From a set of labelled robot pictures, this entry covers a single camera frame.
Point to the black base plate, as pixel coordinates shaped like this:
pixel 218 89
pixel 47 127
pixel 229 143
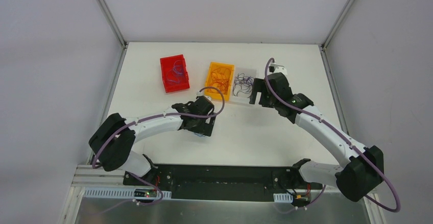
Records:
pixel 228 183

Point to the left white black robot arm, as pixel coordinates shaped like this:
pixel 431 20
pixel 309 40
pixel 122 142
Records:
pixel 113 140

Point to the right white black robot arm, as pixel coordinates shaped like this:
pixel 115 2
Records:
pixel 359 167

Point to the red plastic bin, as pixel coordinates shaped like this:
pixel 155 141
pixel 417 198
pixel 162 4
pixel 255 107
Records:
pixel 174 73

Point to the right white cable duct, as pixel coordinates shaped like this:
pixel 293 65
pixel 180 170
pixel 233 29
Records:
pixel 282 198

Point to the yellow plastic bin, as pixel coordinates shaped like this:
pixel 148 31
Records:
pixel 220 76

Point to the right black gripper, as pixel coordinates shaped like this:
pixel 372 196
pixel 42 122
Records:
pixel 260 92

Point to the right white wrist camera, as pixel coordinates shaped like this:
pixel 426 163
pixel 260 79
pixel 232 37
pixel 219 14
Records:
pixel 277 68

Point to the left white cable duct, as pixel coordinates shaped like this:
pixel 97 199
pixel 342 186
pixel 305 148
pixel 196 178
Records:
pixel 126 193

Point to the white cable duct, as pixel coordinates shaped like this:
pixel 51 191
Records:
pixel 282 198
pixel 126 193

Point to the white plastic bin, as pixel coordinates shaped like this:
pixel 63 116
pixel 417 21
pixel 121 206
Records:
pixel 242 85

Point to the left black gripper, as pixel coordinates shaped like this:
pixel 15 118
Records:
pixel 206 126

